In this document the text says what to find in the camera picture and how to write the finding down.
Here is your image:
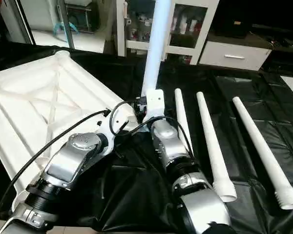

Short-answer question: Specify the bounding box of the white drawer unit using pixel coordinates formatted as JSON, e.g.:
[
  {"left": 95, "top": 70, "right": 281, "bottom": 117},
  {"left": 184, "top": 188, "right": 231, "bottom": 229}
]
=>
[{"left": 199, "top": 40, "right": 273, "bottom": 72}]

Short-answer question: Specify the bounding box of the white plastic table top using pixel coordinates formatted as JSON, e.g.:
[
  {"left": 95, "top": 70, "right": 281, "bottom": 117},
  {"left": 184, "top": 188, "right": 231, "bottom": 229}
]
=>
[{"left": 0, "top": 50, "right": 138, "bottom": 213}]

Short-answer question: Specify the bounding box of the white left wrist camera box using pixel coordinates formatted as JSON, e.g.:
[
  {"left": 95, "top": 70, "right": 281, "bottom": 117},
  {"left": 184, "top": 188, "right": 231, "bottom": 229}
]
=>
[{"left": 96, "top": 107, "right": 138, "bottom": 156}]

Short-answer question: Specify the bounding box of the black TV stand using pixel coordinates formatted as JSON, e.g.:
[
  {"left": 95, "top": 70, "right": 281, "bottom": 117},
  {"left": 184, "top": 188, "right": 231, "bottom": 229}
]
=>
[{"left": 251, "top": 23, "right": 293, "bottom": 51}]

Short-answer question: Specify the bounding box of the black box with orange label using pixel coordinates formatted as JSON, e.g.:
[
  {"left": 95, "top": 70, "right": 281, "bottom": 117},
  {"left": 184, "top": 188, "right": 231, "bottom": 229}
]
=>
[{"left": 213, "top": 0, "right": 253, "bottom": 39}]

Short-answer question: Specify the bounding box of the black mat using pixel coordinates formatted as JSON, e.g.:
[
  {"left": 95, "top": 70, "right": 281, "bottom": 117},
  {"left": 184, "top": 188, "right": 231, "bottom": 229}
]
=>
[{"left": 0, "top": 41, "right": 293, "bottom": 234}]

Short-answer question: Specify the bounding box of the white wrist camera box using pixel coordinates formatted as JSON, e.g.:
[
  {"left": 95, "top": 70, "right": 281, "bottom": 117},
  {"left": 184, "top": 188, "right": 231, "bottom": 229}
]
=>
[
  {"left": 142, "top": 89, "right": 166, "bottom": 124},
  {"left": 96, "top": 107, "right": 138, "bottom": 156}
]

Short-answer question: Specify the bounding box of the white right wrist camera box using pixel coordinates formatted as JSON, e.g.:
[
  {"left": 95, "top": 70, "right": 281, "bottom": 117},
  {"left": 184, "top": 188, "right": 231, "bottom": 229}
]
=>
[{"left": 142, "top": 89, "right": 166, "bottom": 124}]

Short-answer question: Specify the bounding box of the light blue plastic stand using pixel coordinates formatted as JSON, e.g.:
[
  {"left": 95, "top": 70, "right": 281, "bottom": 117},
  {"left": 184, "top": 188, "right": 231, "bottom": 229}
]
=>
[{"left": 52, "top": 20, "right": 80, "bottom": 35}]

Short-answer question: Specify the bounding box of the white glass-door cabinet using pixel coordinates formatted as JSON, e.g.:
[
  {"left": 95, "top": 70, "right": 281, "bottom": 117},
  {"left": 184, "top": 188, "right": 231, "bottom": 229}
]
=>
[{"left": 116, "top": 0, "right": 220, "bottom": 65}]

